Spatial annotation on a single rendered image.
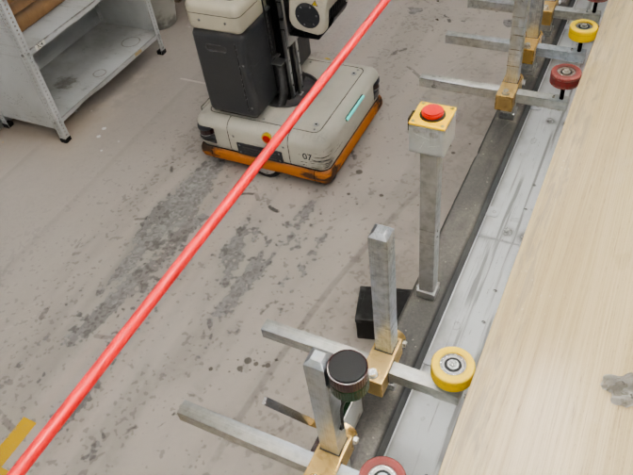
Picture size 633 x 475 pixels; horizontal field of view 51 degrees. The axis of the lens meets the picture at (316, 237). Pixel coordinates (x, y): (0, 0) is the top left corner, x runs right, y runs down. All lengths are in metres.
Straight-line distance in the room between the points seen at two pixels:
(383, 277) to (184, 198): 1.98
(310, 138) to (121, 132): 1.17
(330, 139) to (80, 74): 1.62
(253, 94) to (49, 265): 1.12
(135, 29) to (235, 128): 1.40
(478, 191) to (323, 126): 1.11
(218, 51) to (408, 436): 1.80
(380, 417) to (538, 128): 1.16
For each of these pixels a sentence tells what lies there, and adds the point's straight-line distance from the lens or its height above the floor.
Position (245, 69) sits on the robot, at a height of 0.55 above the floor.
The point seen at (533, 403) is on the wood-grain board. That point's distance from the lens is 1.24.
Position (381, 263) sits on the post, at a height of 1.11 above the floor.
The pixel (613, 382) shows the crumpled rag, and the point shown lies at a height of 0.92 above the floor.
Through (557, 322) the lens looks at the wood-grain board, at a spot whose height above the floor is 0.90.
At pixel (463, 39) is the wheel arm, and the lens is 2.28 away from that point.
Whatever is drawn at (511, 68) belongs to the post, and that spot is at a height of 0.88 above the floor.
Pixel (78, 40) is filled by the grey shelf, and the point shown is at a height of 0.14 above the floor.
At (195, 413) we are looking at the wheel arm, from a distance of 1.31.
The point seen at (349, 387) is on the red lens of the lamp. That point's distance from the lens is 0.96.
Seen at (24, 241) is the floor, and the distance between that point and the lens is 3.17.
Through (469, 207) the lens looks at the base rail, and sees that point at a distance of 1.82.
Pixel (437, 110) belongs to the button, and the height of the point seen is 1.23.
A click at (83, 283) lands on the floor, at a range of 2.86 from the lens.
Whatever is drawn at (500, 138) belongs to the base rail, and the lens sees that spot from 2.05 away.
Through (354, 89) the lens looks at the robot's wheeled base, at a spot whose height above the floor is 0.28.
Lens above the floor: 1.96
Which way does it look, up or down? 46 degrees down
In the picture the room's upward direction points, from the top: 9 degrees counter-clockwise
